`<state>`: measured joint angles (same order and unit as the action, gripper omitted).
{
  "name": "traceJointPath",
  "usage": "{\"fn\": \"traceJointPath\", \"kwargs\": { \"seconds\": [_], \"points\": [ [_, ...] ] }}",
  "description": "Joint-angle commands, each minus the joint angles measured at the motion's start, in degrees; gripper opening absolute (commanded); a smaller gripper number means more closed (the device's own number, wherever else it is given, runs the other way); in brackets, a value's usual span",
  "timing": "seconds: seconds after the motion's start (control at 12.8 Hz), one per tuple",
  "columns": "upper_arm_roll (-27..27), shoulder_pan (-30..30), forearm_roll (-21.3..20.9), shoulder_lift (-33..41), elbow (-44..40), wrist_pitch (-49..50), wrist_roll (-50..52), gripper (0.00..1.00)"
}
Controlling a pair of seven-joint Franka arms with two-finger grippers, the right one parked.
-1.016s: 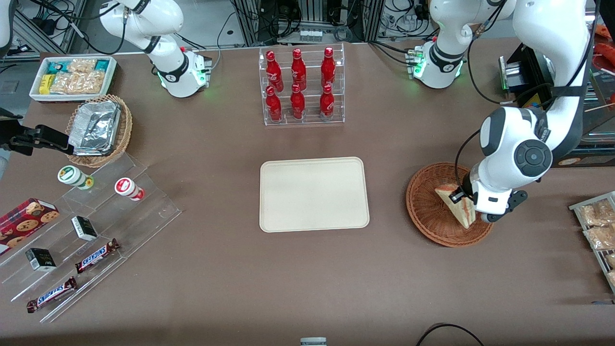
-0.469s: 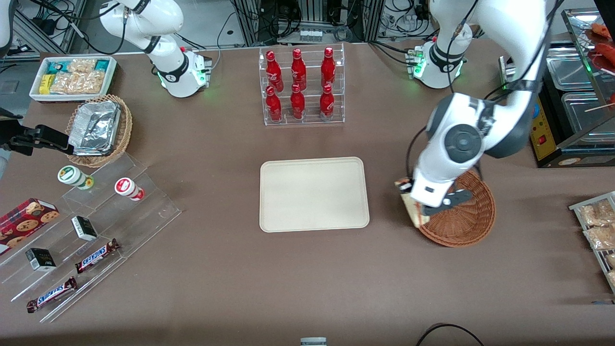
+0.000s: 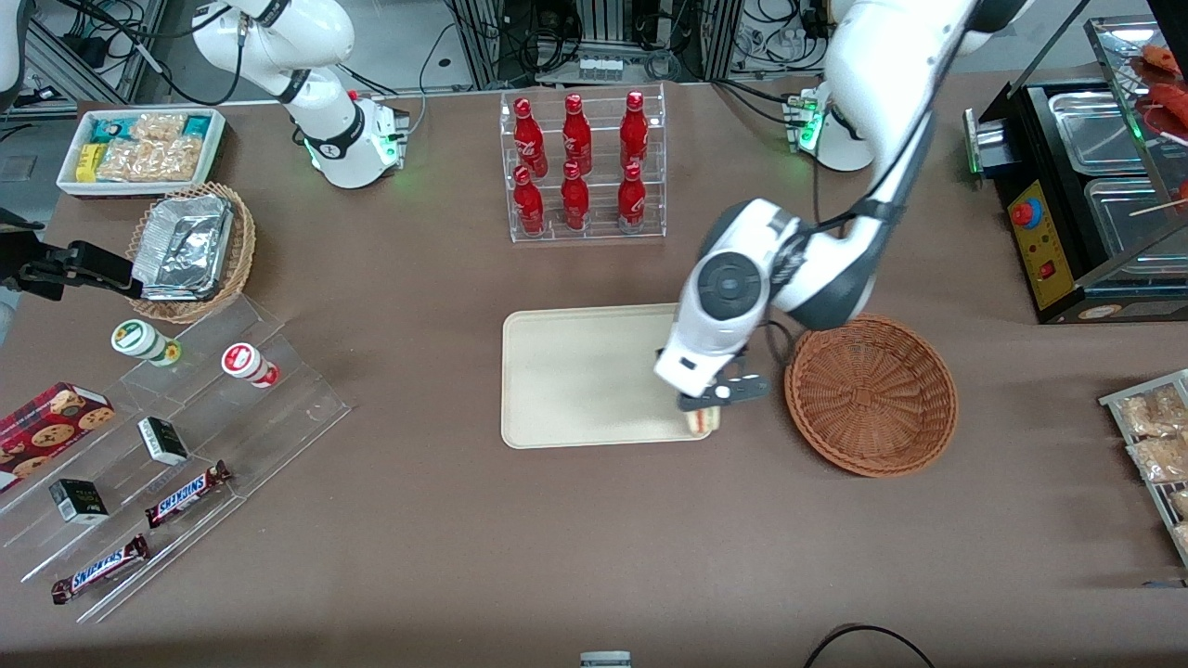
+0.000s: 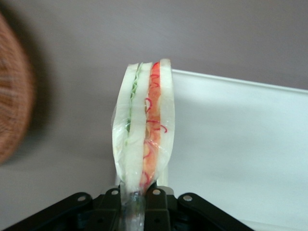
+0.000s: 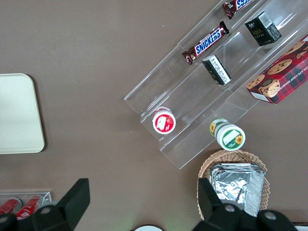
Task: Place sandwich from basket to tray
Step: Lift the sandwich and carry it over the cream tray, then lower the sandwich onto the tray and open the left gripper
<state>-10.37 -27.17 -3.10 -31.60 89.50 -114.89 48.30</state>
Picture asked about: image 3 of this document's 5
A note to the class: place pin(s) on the red cola bottle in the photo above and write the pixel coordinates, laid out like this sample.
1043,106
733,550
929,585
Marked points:
634,130
528,204
528,134
574,199
631,199
576,134

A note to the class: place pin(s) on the red emergency button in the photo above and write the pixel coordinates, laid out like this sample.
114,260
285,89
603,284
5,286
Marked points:
1026,214

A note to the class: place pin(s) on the clear acrylic bottle rack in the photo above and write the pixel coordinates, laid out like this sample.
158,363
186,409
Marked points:
601,218

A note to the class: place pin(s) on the aluminium frame rail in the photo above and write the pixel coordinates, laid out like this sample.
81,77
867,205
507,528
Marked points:
93,65

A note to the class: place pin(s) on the teal snack pack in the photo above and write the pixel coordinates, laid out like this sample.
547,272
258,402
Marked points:
111,131
197,126

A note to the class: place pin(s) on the green lid snack cup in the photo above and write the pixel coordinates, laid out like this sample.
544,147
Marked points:
137,338

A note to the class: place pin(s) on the clear fried snack bag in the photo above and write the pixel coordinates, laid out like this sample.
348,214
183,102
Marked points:
1160,459
1179,503
1181,538
1151,413

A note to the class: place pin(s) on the triangular sandwich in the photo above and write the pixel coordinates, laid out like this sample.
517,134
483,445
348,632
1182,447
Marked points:
703,422

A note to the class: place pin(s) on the steel warmer pan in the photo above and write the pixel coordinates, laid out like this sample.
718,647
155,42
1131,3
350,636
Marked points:
1128,223
1100,130

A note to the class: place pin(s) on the clear rice cracker bag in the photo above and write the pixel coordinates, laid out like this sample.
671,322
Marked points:
176,160
158,127
125,160

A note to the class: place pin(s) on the small black box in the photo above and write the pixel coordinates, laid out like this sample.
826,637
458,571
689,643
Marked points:
79,501
162,441

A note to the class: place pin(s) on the brown round wicker basket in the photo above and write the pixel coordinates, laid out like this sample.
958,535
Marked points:
872,399

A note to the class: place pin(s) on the yellow snack pack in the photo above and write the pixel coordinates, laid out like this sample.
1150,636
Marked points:
90,162

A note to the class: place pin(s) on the white rectangular snack bin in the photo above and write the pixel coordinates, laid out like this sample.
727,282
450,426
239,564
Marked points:
67,181

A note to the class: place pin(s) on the light tan wicker basket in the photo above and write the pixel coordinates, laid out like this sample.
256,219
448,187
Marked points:
243,250

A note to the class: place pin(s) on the cream plastic tray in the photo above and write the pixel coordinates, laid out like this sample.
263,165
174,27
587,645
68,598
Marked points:
575,380

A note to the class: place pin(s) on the white power strip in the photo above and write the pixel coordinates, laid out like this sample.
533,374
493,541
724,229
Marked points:
600,69

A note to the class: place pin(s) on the clear acrylic stepped display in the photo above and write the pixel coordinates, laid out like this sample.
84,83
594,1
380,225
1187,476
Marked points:
278,408

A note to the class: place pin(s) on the red cookie box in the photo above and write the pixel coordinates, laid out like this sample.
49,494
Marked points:
46,427

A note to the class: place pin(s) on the red lid snack cup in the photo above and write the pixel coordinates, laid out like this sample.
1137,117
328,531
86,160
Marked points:
243,360

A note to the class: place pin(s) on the brown snickers bar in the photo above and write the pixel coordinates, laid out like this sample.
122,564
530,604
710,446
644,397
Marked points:
97,569
186,494

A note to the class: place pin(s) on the small grey device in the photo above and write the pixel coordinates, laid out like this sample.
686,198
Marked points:
605,660

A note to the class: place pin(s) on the tray of packaged snacks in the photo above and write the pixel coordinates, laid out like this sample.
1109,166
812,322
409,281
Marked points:
1114,399

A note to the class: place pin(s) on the aluminium frame post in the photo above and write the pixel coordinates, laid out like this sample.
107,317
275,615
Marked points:
483,42
715,37

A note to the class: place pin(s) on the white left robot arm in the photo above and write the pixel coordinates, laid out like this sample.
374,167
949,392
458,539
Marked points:
863,56

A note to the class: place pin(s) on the aluminium foil container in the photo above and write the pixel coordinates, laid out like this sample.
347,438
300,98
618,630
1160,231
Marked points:
181,246

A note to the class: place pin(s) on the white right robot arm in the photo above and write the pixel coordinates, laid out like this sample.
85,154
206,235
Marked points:
334,139

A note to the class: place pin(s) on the black food warmer machine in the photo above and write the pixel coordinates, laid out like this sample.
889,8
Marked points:
1044,250

